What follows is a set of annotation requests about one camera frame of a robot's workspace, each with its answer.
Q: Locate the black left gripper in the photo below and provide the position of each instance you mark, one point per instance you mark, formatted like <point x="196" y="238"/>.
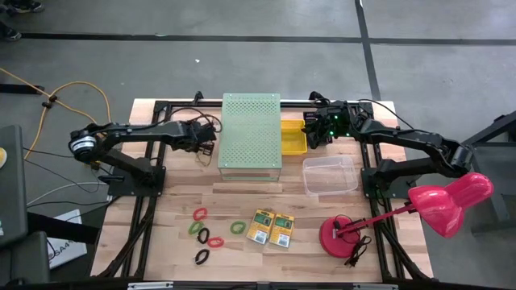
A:
<point x="197" y="133"/>

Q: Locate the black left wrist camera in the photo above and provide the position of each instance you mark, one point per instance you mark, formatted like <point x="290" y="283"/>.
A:
<point x="206" y="149"/>

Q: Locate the yellow plastic basket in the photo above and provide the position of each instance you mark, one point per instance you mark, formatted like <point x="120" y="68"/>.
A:
<point x="293" y="137"/>

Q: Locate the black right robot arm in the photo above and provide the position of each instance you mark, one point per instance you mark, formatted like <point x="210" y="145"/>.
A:
<point x="415" y="139"/>

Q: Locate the Crayola crayon box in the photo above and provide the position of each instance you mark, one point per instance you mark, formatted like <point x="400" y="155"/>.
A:
<point x="260" y="225"/>
<point x="282" y="230"/>

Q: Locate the silver metal bracket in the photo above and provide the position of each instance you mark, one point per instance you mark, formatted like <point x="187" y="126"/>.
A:
<point x="149" y="286"/>
<point x="375" y="287"/>

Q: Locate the clear plastic container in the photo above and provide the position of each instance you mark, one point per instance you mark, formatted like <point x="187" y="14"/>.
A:
<point x="330" y="177"/>

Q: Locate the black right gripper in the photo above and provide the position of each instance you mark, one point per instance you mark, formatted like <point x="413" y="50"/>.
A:
<point x="338" y="123"/>

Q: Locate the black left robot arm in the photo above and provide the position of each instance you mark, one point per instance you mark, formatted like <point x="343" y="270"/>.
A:
<point x="133" y="129"/>

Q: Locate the pink desk lamp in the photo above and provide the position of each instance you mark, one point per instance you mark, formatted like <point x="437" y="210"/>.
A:
<point x="443" y="205"/>

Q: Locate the black aluminium table frame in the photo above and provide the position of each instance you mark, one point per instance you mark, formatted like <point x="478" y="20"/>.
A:
<point x="294" y="105"/>

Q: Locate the dark grey equipment case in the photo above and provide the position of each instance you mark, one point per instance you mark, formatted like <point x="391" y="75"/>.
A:
<point x="12" y="181"/>

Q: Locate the green perforated metal shelf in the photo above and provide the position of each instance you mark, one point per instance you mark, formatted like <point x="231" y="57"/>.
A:
<point x="250" y="133"/>

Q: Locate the black floor bar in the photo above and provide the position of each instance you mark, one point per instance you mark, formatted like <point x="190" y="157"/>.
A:
<point x="20" y="89"/>

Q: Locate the yellow rubber band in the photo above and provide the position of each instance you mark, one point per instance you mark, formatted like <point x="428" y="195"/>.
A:
<point x="210" y="160"/>

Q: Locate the person's shoe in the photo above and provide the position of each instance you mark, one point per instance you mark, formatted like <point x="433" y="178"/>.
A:
<point x="10" y="32"/>
<point x="26" y="5"/>

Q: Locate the yellow round object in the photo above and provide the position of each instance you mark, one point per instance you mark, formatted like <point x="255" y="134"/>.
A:
<point x="2" y="158"/>

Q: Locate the black side table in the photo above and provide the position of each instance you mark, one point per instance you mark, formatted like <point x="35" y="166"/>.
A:
<point x="483" y="137"/>

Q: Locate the white printed sheet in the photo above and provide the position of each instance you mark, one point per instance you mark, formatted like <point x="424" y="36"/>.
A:
<point x="68" y="249"/>

